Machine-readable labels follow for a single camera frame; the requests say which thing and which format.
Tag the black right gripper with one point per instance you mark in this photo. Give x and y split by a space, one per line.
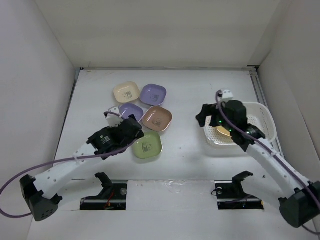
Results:
208 109

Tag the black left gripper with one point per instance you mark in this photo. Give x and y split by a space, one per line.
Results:
138 136

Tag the brown panda plate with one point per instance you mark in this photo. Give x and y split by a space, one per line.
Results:
157 118

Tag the small purple panda plate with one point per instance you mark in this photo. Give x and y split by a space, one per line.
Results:
153 95

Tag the green panda plate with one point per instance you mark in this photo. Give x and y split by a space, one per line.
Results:
148 146

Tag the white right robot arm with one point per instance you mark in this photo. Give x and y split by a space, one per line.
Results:
299 201

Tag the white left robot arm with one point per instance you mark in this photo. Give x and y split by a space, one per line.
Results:
44 192

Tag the white perforated plastic bin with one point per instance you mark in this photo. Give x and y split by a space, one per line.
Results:
218 145

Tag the large purple panda plate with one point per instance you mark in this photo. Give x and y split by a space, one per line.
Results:
128 109

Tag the cream panda plate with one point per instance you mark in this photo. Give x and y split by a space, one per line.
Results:
126 92

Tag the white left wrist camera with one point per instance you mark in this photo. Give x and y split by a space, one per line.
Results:
113 116

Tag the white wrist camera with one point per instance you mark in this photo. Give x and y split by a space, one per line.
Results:
113 116
225 95

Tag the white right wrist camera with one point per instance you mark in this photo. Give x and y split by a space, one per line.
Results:
225 95

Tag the aluminium rail right side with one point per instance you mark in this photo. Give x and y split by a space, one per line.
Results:
262 100

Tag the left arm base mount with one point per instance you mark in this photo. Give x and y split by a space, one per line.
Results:
112 197

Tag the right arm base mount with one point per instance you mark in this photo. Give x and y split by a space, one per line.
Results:
231 196

